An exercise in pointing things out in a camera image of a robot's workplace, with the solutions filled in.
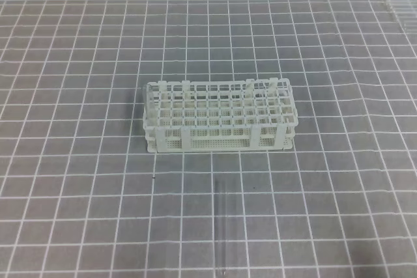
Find white plastic test tube rack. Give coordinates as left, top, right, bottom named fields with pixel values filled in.
left=143, top=77, right=298, bottom=153

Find clear glass test tube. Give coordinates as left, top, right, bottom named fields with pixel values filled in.
left=214, top=178, right=227, bottom=277

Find clear tubes at table edge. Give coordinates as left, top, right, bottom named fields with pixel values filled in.
left=383, top=0, right=417, bottom=35

